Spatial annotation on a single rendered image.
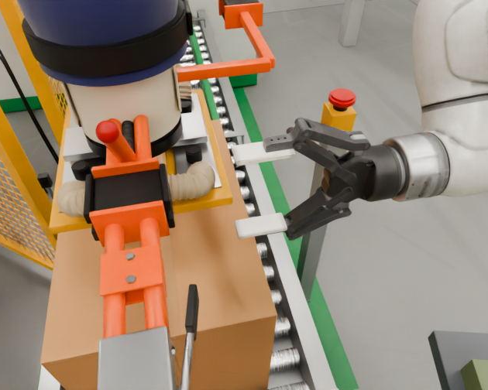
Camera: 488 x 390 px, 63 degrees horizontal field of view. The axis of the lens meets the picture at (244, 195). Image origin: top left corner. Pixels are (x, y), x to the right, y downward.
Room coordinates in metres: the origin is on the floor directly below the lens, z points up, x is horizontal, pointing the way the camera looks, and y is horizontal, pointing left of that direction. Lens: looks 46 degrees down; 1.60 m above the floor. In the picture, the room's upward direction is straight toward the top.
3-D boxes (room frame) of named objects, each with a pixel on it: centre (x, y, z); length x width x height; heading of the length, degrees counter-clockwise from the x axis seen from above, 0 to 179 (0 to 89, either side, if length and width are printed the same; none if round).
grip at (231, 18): (0.93, 0.01, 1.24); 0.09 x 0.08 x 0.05; 103
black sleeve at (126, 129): (0.46, 0.17, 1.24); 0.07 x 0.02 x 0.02; 13
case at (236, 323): (0.58, 0.20, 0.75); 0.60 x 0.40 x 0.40; 12
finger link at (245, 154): (0.36, -0.02, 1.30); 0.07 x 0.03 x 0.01; 103
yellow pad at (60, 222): (0.56, 0.29, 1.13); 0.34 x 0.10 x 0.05; 13
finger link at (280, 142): (0.36, -0.05, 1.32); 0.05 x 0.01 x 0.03; 103
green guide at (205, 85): (1.77, 0.17, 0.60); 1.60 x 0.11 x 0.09; 12
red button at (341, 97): (0.89, -0.26, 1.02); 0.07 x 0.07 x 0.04
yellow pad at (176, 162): (0.60, 0.10, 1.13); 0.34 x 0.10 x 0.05; 13
